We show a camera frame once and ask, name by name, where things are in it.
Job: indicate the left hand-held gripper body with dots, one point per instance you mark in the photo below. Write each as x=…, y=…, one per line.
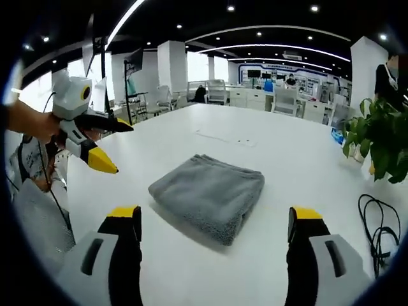
x=68, y=99

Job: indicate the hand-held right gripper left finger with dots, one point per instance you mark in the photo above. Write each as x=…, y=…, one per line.
x=121, y=271

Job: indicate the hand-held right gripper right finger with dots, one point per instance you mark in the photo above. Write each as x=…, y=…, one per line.
x=306, y=271

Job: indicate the grey towel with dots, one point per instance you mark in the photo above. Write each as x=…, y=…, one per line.
x=207, y=197

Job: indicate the person's left hand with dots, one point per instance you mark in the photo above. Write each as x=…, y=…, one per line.
x=49, y=126

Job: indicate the person's white shirt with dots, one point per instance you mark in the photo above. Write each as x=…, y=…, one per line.
x=32, y=159

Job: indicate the black tripod stand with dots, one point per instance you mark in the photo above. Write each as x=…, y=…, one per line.
x=99, y=42

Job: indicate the white office chair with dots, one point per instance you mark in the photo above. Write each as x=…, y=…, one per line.
x=164, y=95

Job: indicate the white table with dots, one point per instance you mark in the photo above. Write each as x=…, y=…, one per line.
x=213, y=280

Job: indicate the white mesh chair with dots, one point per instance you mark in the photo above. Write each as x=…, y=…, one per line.
x=216, y=92
x=287, y=102

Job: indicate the blue tissue pack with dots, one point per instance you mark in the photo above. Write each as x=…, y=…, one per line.
x=337, y=135

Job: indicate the white low cabinet row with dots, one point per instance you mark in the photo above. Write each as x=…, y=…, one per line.
x=245, y=97

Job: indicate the small black monitor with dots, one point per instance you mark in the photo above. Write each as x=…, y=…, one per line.
x=253, y=74

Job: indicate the green potted plant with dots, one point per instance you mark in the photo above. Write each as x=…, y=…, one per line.
x=382, y=134

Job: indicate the blue water jug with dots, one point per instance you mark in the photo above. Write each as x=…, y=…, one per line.
x=269, y=86

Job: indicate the ceiling air conditioner unit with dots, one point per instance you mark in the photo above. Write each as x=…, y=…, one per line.
x=292, y=55

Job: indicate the white square pillar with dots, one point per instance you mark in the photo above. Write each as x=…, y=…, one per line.
x=366, y=70

